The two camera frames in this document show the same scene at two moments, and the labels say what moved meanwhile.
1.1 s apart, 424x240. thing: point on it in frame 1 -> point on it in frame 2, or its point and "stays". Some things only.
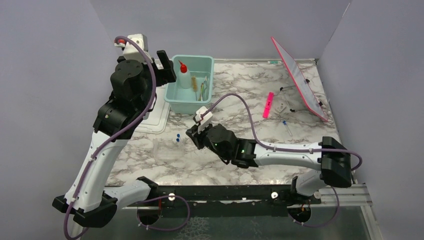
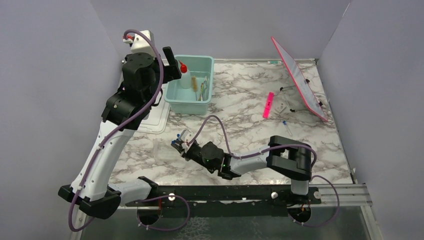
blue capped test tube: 284,122 stays
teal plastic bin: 193,86 stays
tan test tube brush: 195,85 stays
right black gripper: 196,137 -> 184,154
